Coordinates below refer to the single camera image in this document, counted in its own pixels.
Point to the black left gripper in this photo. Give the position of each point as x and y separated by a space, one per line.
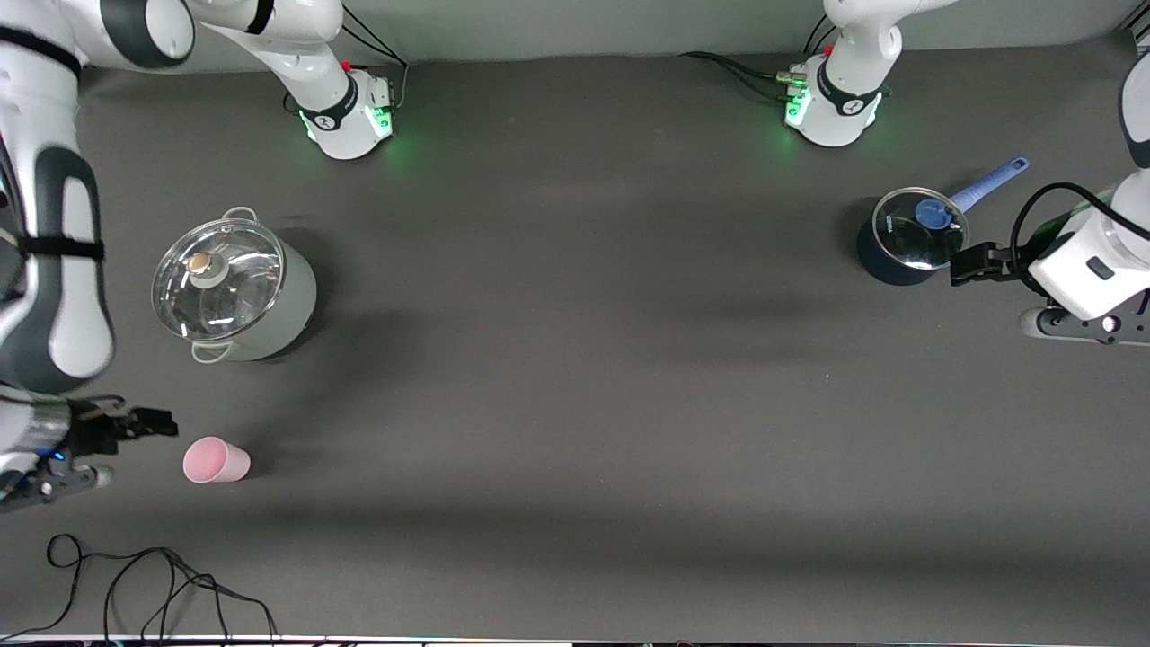
1004 263

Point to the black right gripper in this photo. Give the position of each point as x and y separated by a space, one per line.
92 432

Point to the pink plastic cup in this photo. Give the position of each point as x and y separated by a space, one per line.
216 460

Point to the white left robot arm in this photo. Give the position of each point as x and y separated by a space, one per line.
840 99

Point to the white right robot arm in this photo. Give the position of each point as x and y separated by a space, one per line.
332 117

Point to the glass lid with blue knob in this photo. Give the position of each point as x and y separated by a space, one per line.
907 244

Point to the dark blue saucepan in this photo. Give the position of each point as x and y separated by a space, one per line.
885 270

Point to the grey-green cooking pot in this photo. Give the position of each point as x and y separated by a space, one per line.
295 305

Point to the dark grey table mat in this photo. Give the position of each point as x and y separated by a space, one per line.
575 377

